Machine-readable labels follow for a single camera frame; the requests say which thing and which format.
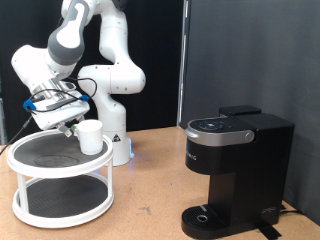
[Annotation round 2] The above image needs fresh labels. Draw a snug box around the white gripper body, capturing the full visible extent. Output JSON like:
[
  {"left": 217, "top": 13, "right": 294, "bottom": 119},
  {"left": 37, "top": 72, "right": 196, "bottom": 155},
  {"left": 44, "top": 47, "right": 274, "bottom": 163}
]
[{"left": 32, "top": 96, "right": 91, "bottom": 131}]

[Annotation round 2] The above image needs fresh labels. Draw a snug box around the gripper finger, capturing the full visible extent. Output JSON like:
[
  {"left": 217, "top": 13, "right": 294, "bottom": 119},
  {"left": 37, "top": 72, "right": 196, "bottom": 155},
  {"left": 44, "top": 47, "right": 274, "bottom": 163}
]
[
  {"left": 73, "top": 114, "right": 86, "bottom": 126},
  {"left": 57, "top": 122, "right": 74, "bottom": 138}
]

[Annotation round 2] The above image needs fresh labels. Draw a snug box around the white ceramic mug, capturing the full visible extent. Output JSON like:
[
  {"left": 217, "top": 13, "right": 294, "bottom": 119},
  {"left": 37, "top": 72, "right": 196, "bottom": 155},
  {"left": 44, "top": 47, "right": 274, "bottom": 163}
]
[{"left": 73, "top": 119, "right": 105, "bottom": 156}]

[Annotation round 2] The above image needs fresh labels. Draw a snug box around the black Keurig coffee machine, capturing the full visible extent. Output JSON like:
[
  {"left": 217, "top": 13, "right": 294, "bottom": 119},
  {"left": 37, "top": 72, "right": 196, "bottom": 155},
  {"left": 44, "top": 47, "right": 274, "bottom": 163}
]
[{"left": 180, "top": 105, "right": 296, "bottom": 240}]

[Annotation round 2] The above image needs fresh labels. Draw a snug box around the white two-tier turntable stand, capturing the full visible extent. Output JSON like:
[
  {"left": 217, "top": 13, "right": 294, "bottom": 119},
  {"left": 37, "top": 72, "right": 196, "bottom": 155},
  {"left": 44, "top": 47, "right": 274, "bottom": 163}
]
[{"left": 5, "top": 128, "right": 115, "bottom": 230}]

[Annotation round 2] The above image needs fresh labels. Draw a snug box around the black tape strip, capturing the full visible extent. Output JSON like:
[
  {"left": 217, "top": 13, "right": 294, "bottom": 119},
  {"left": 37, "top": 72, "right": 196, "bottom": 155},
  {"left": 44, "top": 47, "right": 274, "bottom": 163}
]
[{"left": 254, "top": 221, "right": 283, "bottom": 240}]

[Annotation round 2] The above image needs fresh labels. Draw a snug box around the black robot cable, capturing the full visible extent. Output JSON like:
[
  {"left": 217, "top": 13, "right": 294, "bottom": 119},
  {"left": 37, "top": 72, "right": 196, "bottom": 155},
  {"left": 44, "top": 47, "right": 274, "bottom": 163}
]
[{"left": 0, "top": 75, "right": 98, "bottom": 157}]

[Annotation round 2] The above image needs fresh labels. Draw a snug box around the grey metal edge post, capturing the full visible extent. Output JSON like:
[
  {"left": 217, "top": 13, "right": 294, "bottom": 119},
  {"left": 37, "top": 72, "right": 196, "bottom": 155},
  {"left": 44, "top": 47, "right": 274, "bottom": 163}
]
[{"left": 0, "top": 78, "right": 7, "bottom": 146}]

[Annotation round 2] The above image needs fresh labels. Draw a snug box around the silver vertical frame pole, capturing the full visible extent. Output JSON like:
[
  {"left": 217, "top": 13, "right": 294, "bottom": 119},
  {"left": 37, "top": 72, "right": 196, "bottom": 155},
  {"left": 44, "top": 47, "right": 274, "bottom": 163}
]
[{"left": 175, "top": 0, "right": 191, "bottom": 127}]

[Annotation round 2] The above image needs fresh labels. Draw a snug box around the black power cord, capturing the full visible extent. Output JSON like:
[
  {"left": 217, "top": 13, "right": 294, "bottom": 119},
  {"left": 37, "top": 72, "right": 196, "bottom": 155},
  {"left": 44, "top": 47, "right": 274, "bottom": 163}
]
[{"left": 279, "top": 204, "right": 303, "bottom": 216}]

